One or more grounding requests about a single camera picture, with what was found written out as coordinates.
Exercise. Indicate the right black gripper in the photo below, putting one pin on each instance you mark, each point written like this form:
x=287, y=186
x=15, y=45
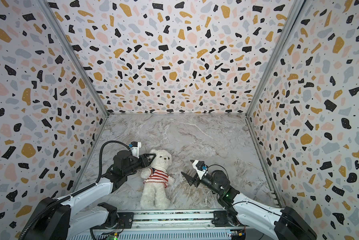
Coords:
x=197, y=177

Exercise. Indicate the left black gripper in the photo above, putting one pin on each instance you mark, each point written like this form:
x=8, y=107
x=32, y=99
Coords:
x=144, y=157

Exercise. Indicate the red white striped knit sweater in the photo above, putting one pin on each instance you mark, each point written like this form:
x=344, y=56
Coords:
x=156, y=176

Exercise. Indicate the white plush teddy bear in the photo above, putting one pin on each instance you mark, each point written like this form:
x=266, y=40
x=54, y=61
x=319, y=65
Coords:
x=154, y=194

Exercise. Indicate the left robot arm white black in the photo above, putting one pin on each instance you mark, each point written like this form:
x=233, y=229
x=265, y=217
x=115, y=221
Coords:
x=63, y=218

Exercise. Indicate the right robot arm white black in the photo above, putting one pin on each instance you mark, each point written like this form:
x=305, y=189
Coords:
x=276, y=223

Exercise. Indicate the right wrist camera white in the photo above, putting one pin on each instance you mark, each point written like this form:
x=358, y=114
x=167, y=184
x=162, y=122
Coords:
x=200, y=167

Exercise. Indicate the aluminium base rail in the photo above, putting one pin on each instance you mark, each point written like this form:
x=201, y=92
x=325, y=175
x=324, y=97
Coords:
x=207, y=219

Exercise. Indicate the white slotted cable duct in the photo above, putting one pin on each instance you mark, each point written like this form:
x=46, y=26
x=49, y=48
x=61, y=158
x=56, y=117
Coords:
x=166, y=235

